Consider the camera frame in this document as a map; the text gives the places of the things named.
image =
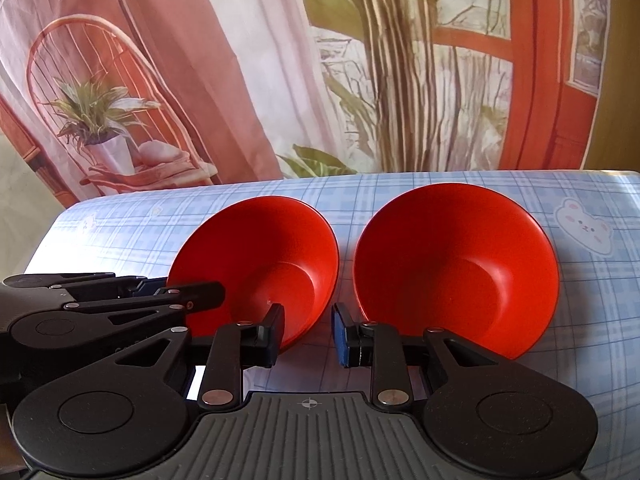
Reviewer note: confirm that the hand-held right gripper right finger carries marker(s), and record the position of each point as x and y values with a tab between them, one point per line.
343	340

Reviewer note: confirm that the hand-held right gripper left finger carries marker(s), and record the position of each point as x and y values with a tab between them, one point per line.
270	342

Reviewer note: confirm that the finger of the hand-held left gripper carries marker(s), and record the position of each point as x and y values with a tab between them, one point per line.
200	294
75	280

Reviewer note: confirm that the red bowl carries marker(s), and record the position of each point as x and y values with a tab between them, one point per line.
450	260
270	250

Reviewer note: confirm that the printed backdrop cloth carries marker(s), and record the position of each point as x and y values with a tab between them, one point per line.
250	70

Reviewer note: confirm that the blue checked tablecloth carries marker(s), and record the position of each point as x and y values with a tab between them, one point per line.
575	360

